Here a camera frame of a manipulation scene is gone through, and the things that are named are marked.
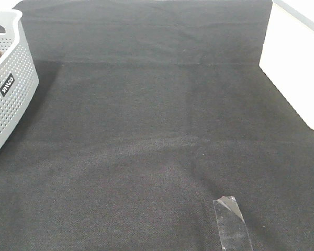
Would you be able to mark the grey perforated laundry basket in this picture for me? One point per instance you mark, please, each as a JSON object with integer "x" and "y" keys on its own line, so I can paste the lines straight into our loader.
{"x": 18, "y": 75}

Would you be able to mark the white plastic storage bin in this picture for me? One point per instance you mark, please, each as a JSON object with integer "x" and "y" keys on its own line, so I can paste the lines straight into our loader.
{"x": 287, "y": 56}

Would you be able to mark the black table cloth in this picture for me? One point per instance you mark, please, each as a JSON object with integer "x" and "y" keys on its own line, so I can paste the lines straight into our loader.
{"x": 145, "y": 113}

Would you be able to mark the clear tape strip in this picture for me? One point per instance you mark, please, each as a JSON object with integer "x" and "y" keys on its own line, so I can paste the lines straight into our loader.
{"x": 232, "y": 228}

